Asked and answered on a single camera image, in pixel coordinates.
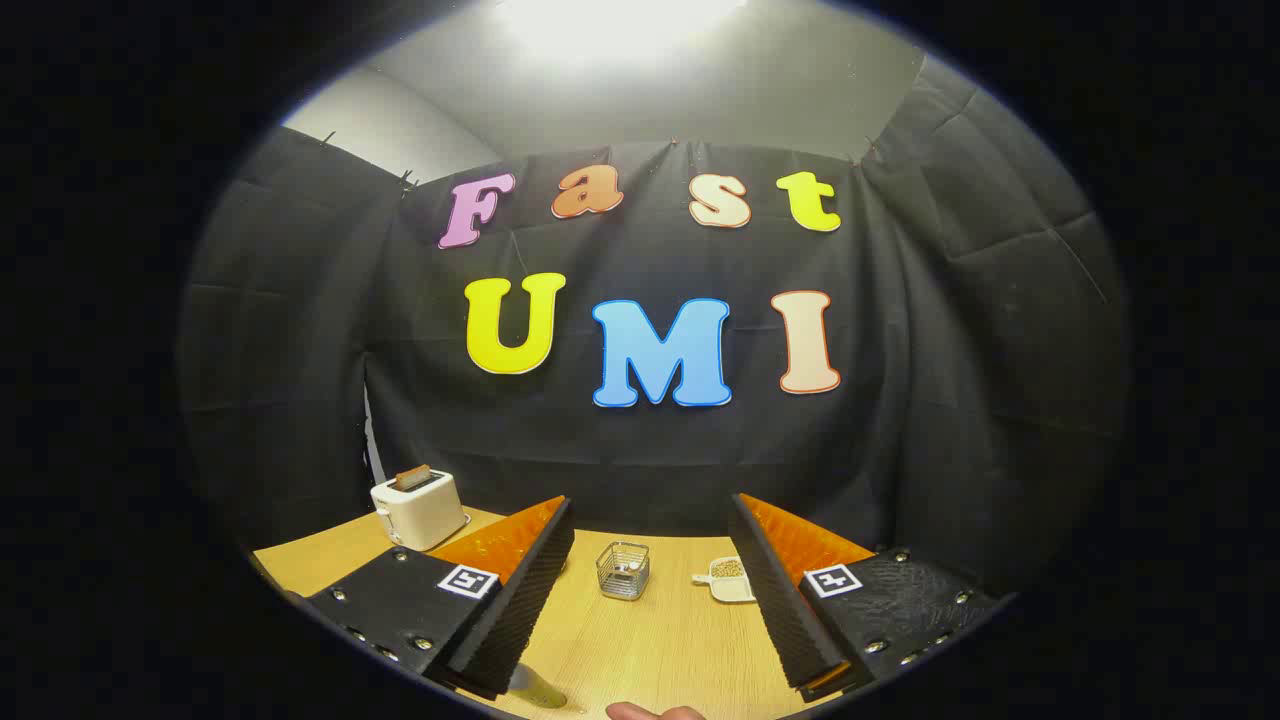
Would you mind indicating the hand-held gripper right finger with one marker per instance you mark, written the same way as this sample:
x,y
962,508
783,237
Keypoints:
x,y
785,610

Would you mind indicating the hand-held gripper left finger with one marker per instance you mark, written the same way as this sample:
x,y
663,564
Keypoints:
x,y
520,600

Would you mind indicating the white scoop dish with beans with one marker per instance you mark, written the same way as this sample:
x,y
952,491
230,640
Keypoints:
x,y
730,585

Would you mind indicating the wooden table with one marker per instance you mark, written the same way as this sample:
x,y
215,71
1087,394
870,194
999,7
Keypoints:
x,y
660,650

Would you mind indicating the cream white toaster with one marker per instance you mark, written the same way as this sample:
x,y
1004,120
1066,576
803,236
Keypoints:
x,y
420,515

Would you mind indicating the toasted bread slice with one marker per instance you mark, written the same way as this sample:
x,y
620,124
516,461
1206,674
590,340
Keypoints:
x,y
411,478

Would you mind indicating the black backdrop cloth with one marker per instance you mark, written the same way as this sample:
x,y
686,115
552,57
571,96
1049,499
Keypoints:
x,y
950,400

